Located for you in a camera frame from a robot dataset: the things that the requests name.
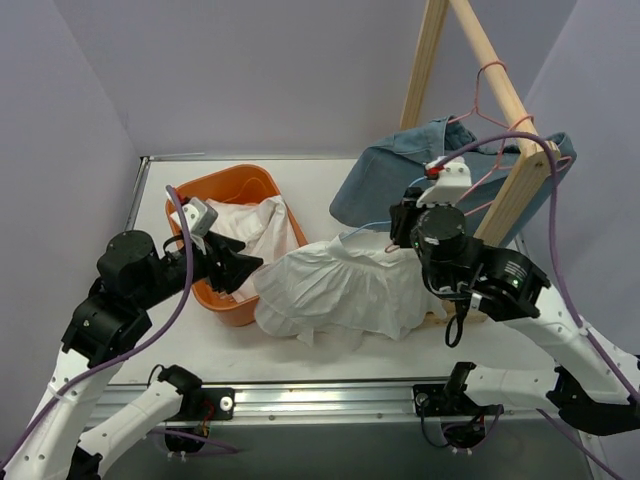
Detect blue wire hanger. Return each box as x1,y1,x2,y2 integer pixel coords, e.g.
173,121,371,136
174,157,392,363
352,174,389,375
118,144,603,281
338,186,424,240

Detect white ruffled skirt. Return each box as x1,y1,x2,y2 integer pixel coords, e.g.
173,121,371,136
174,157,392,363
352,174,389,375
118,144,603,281
253,232,446,347

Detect pink wire hanger front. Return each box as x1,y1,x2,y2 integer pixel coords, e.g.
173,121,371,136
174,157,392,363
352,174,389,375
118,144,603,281
384,114,572,254

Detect pink wire hanger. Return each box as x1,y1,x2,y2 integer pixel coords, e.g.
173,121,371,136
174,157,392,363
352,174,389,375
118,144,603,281
447,60,507,129
384,114,572,254

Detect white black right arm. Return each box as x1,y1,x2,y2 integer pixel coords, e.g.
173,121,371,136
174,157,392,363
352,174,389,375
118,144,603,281
390,188,639,436

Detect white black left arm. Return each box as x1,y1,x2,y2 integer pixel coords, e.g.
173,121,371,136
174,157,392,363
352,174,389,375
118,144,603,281
1,230,263,479

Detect orange plastic basket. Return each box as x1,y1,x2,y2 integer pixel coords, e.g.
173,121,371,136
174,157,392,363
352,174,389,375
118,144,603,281
176,164,280,327

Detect wooden clothes rack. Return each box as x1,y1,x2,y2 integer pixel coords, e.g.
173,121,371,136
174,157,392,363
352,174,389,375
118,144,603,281
399,0,561,326

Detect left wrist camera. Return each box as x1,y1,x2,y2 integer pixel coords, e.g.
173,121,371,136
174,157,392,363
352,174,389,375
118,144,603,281
181,198,218,253

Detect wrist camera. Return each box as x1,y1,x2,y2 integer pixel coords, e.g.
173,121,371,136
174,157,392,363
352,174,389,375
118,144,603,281
416,156,472,208
181,198,218,253

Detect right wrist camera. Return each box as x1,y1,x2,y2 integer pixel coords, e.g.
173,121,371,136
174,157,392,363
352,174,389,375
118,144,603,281
416,156,472,208

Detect pink wire hanger rear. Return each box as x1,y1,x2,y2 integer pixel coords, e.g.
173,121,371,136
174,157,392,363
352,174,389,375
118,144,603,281
447,60,507,129

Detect aluminium mounting rail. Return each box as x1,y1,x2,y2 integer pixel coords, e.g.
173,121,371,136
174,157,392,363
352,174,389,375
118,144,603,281
84,379,581,431

